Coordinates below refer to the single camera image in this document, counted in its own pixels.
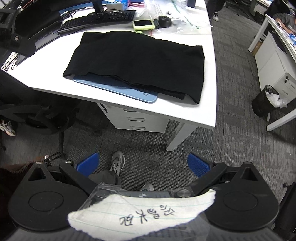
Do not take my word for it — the phone in green case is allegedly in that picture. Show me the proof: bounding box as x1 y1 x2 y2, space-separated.
132 19 155 32

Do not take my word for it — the black polo shirt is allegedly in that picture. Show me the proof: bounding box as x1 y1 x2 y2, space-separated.
63 31 206 105

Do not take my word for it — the white office desk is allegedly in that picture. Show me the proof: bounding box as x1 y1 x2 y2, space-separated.
248 13 296 131

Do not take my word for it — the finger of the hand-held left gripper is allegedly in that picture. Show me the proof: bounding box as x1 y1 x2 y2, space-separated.
43 152 65 166

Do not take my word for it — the person's grey trouser leg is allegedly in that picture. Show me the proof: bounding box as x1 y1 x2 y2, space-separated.
88 169 122 186

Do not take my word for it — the clear plastic bag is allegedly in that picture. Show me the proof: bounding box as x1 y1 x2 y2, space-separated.
144 0 213 36

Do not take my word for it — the white table leg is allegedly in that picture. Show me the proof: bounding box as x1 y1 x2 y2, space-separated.
166 123 193 152

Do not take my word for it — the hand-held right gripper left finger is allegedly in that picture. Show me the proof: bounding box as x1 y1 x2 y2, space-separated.
26 152 104 197

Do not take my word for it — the white storage cabinet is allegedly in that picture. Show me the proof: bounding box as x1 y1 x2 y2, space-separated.
257 31 296 100

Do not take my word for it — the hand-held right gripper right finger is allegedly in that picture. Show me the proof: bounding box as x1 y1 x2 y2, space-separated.
187 152 258 196

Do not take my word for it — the black trash bin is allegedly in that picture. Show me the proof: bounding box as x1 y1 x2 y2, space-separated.
251 85 288 118

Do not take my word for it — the light blue board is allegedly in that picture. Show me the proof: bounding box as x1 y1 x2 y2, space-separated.
73 74 158 104

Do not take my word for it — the black office chair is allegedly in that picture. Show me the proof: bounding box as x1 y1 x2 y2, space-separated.
0 70 79 149

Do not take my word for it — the grey sneaker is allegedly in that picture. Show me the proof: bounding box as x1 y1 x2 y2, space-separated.
136 183 154 192
109 151 125 177

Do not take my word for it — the white drawer cabinet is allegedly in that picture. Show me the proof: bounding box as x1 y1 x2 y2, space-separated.
99 102 171 134

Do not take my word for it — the black keyboard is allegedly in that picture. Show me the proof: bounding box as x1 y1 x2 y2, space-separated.
55 10 137 33

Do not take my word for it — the black round device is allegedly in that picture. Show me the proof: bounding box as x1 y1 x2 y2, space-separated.
158 15 173 28

